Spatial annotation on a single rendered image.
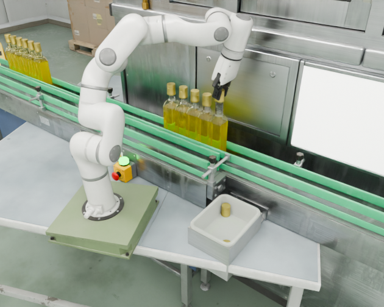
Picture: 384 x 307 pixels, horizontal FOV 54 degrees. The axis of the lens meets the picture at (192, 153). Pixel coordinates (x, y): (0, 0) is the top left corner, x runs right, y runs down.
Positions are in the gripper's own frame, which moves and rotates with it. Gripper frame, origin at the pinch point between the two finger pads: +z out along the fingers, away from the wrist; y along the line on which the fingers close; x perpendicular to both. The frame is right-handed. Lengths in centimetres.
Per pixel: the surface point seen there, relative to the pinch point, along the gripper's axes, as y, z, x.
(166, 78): -16.5, 19.5, -36.4
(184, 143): 6.1, 25.6, -5.5
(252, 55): -12.2, -12.5, 2.1
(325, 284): -15, 68, 71
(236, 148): -3.4, 21.0, 12.3
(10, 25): -236, 258, -541
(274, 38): -13.0, -21.5, 7.6
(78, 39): -237, 203, -364
